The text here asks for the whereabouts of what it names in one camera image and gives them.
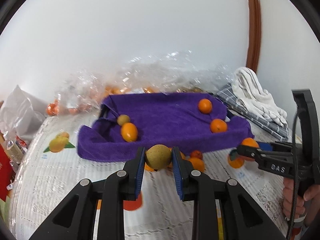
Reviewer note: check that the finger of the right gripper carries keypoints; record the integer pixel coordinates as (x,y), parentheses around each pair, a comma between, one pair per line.
(275,162)
(275,146)

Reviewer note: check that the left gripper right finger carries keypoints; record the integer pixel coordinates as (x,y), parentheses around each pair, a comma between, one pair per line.
(220,208)

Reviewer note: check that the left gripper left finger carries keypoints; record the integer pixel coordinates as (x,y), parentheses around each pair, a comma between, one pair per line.
(100,202)

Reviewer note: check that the large orange mandarin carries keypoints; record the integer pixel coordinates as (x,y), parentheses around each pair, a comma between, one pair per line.
(249,142)

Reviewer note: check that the green-brown round fruit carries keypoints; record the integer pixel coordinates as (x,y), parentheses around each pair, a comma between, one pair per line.
(158,157)

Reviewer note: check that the oval orange kumquat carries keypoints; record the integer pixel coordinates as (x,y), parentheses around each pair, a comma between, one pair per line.
(129,132)

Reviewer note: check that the small green fruit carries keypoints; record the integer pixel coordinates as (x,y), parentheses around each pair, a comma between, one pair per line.
(123,119)

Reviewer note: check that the right hand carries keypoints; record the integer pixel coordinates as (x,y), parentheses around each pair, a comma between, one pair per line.
(311,195)

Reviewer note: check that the white striped towel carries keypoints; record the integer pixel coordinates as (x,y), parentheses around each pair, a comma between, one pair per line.
(250,94)

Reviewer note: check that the grey checked cloth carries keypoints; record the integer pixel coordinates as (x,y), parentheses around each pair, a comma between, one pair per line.
(227,96)

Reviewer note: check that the red cherry tomato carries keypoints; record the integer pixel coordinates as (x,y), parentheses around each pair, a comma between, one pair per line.
(196,154)

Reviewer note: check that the purple towel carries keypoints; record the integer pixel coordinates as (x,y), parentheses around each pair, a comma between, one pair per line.
(169,119)

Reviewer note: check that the white crumpled paper bag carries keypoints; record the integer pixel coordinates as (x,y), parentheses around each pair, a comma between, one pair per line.
(18,116)

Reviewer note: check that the clear plastic bag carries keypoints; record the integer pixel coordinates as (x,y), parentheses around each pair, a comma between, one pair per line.
(179,71)

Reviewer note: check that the brown wooden door frame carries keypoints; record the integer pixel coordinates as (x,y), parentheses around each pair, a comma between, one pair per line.
(255,29)

